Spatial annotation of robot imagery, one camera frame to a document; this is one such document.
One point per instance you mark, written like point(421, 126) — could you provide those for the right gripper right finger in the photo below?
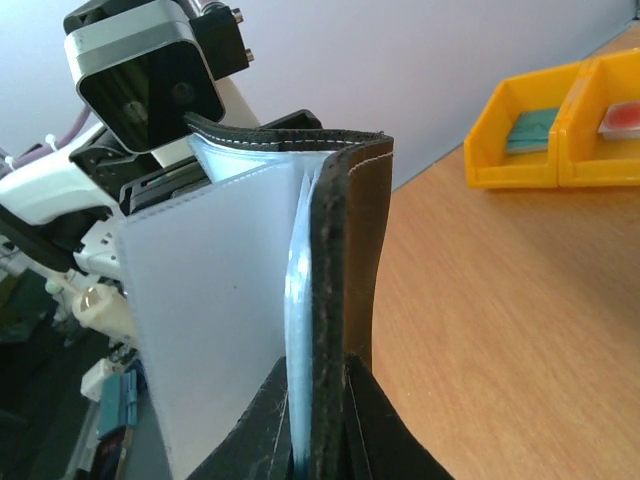
point(376, 444)

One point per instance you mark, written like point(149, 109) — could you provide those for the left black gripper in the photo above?
point(187, 175)

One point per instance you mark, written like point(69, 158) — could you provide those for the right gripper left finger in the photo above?
point(259, 445)

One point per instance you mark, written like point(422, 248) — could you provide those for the black leather card holder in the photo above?
point(281, 263)

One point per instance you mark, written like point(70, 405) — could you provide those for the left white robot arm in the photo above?
point(61, 210)

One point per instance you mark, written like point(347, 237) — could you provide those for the teal card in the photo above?
point(530, 132)

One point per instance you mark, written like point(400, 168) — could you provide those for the white red card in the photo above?
point(621, 121)

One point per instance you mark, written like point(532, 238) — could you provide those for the yellow bin left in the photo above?
point(487, 165)

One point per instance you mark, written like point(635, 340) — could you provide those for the yellow bin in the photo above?
point(585, 157)
point(487, 165)

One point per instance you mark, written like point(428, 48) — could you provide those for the yellow bin middle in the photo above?
point(585, 157)

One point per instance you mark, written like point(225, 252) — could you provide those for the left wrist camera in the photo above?
point(140, 66)

